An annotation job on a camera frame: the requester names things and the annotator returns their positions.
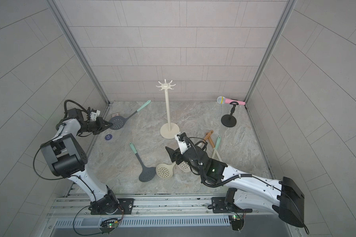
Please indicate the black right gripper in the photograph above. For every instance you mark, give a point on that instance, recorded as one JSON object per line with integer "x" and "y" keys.
{"x": 175, "y": 153}

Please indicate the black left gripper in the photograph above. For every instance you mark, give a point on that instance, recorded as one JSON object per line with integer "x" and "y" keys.
{"x": 100, "y": 123}

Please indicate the grey skimmer green handle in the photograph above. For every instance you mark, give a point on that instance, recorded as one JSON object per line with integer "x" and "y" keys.
{"x": 118, "y": 122}
{"x": 148, "y": 173}

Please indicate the cream utensil rack stand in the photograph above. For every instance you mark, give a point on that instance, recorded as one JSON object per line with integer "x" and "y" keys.
{"x": 170, "y": 129}

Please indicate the cream skimmer green handle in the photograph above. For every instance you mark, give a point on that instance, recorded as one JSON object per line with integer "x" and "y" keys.
{"x": 184, "y": 166}

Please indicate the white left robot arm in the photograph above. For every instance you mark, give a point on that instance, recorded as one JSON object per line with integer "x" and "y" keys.
{"x": 67, "y": 159}

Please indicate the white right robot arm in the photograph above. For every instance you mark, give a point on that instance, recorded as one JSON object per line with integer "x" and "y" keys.
{"x": 245, "y": 191}

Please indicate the cream skimmer leftmost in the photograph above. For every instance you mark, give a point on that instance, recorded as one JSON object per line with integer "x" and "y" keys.
{"x": 165, "y": 171}

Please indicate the purple round sticker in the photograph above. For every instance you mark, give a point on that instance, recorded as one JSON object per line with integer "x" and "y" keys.
{"x": 108, "y": 137}

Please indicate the pink toy microphone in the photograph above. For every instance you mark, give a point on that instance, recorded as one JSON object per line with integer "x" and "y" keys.
{"x": 224, "y": 100}

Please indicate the right green circuit board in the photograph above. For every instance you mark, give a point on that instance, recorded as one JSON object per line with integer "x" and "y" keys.
{"x": 237, "y": 223}

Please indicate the green circuit board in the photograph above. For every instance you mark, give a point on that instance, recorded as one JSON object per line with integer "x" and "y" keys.
{"x": 237, "y": 223}
{"x": 109, "y": 225}

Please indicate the left green circuit board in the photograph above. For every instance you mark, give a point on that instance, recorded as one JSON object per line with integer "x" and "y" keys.
{"x": 109, "y": 225}

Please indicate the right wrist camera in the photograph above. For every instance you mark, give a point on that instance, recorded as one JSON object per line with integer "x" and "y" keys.
{"x": 181, "y": 140}

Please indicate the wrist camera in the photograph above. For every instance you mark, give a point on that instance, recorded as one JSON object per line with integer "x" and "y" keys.
{"x": 181, "y": 140}
{"x": 93, "y": 114}

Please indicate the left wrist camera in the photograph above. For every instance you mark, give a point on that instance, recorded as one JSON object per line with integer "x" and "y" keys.
{"x": 93, "y": 114}

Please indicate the aluminium mounting rail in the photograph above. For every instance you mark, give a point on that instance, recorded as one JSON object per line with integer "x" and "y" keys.
{"x": 148, "y": 211}

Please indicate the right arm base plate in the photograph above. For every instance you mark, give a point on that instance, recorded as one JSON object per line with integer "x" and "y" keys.
{"x": 219, "y": 205}

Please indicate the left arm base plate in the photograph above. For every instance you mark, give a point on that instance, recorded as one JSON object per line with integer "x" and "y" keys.
{"x": 106, "y": 206}

